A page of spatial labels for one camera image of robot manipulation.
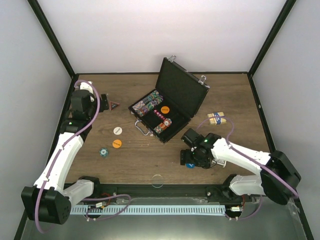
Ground blue small blind button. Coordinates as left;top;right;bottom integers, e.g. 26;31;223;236
185;163;195;169

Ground blue boxed card deck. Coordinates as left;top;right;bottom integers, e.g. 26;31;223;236
215;159;227;168

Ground unboxed banded card deck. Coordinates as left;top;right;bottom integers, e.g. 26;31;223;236
207;111;227;125

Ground orange big blind button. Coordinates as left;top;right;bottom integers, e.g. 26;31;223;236
160;106;170;114

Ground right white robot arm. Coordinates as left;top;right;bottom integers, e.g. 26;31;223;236
180;128;301;205

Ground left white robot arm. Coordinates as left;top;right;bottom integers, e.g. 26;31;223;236
21;89;109;225

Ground black poker set case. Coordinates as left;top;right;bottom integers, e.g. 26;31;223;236
128;55;210;143

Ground red triangular all-in marker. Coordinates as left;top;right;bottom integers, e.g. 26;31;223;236
109;101;120;111

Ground white dealer button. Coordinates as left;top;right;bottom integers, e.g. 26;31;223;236
113;126;123;136

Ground lower chip row in case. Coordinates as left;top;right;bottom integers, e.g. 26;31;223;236
153;122;169;134

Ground chip row in case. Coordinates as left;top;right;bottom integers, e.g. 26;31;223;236
153;122;169;134
132;90;159;111
136;95;164;117

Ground clear round lens disc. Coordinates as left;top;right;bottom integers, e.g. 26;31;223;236
151;174;164;189

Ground orange blind button left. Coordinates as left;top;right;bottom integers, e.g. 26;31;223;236
112;139;122;149

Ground red dice strip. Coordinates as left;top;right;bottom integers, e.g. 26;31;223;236
153;109;166;121

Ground upper chip row in case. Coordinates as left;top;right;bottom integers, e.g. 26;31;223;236
132;90;159;111

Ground light blue slotted cable duct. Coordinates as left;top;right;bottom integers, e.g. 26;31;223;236
70;205;226;216

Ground left black frame post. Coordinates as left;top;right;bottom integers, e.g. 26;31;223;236
27;0;76;78

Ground black frame post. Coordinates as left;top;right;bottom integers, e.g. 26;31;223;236
27;0;76;78
248;0;297;78

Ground right black frame post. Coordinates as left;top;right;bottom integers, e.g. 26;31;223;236
248;0;297;78

